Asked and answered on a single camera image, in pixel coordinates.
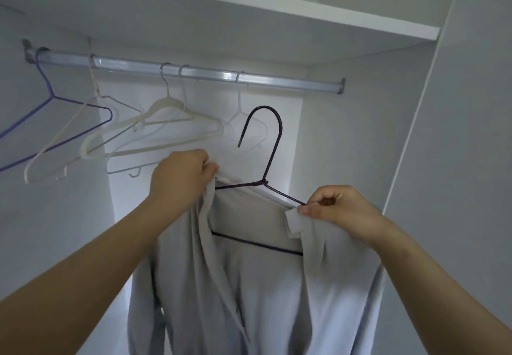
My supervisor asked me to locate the person's left hand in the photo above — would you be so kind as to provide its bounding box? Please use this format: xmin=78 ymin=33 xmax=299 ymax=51
xmin=148 ymin=148 xmax=219 ymax=216

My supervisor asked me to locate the person's right hand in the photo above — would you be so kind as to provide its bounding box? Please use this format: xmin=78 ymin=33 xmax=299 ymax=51
xmin=297 ymin=184 xmax=390 ymax=245

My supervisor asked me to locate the white wardrobe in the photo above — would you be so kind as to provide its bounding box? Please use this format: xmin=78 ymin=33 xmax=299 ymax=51
xmin=0 ymin=0 xmax=512 ymax=355

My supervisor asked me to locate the black hanger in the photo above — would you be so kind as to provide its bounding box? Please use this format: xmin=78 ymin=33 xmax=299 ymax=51
xmin=209 ymin=105 xmax=310 ymax=256

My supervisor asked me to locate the light grey shirt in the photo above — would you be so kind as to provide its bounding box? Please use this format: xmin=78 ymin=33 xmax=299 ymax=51
xmin=126 ymin=171 xmax=386 ymax=355

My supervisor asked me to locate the person's left forearm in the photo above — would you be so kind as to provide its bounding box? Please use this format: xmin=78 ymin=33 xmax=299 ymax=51
xmin=0 ymin=199 xmax=173 ymax=355

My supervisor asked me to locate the person's right forearm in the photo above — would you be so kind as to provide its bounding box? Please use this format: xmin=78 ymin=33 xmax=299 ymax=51
xmin=372 ymin=216 xmax=512 ymax=355

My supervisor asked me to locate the cream hanger with metal hook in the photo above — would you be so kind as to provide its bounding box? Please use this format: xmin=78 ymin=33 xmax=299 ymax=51
xmin=79 ymin=63 xmax=226 ymax=160

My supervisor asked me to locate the beige wire hanger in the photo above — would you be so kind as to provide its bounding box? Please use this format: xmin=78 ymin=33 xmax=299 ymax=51
xmin=22 ymin=53 xmax=146 ymax=186

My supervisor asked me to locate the purple wire hanger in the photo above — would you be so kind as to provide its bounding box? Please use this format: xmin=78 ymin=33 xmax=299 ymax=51
xmin=0 ymin=47 xmax=115 ymax=175

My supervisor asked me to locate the white hanger of cream shirt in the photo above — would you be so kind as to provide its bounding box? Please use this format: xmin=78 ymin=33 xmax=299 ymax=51
xmin=222 ymin=71 xmax=274 ymax=149

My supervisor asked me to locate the metal closet rod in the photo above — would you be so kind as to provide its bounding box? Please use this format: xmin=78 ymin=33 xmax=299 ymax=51
xmin=21 ymin=39 xmax=347 ymax=96

